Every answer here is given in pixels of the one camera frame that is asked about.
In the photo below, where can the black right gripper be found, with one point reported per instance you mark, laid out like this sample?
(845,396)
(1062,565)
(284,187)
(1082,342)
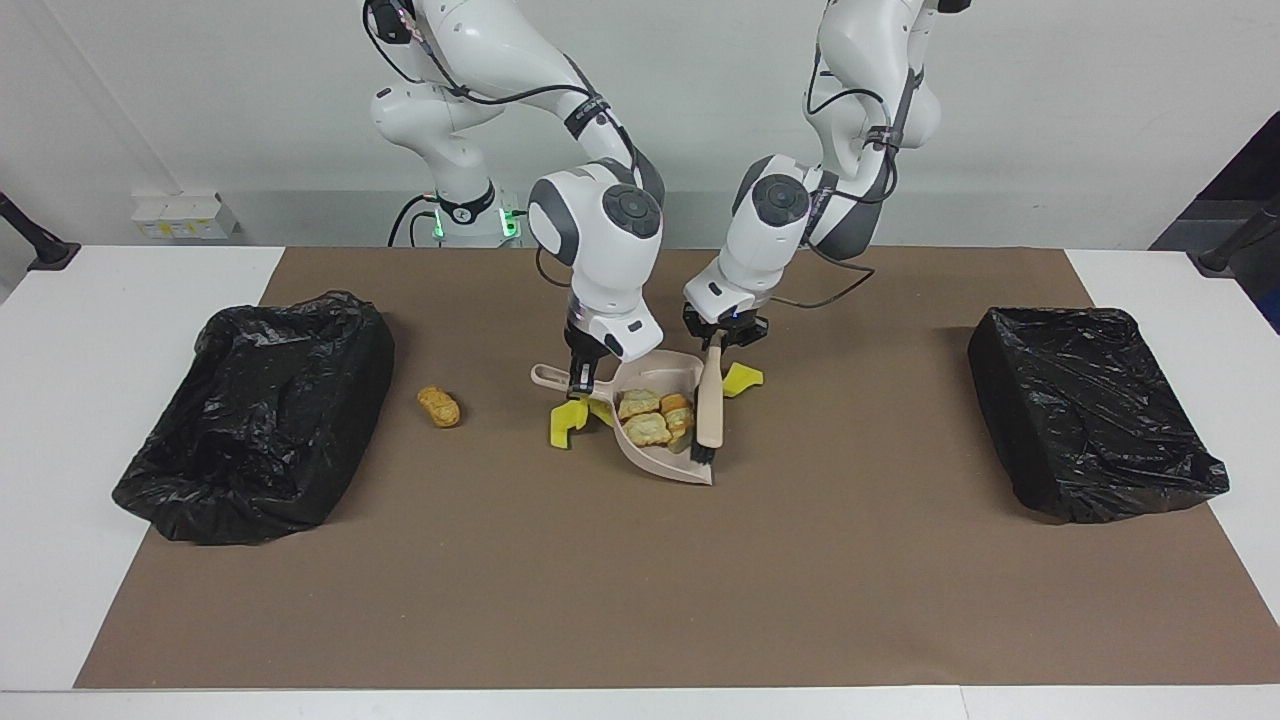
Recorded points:
(588,352)

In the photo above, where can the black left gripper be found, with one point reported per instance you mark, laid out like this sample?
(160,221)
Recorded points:
(728,318)

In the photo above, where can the notched yellow sponge piece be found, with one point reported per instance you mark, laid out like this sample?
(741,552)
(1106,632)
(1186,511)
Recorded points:
(560,428)

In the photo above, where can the pale bread chunk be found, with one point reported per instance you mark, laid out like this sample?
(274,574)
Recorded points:
(638,403)
(648,430)

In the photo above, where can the beige hand brush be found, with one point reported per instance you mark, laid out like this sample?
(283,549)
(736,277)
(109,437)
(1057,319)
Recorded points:
(710,410)

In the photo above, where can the striped orange croissant piece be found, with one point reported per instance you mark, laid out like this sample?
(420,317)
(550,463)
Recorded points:
(678,412)

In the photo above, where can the beige plastic dustpan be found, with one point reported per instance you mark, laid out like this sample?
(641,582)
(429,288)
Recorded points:
(655,460)

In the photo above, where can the brown nugget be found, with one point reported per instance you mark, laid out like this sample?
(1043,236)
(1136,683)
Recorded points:
(440,407)

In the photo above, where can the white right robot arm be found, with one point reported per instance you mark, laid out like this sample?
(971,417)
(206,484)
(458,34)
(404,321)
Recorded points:
(600,260)

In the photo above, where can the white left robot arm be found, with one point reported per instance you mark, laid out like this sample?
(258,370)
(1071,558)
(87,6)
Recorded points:
(760,240)

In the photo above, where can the black bag-lined bin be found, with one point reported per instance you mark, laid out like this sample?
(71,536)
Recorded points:
(1090,420)
(250,450)

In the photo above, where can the brown table mat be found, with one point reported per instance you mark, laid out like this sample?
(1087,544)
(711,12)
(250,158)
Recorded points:
(640,600)

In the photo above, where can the white wall outlet box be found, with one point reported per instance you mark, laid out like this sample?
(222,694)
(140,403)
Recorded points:
(185,218)

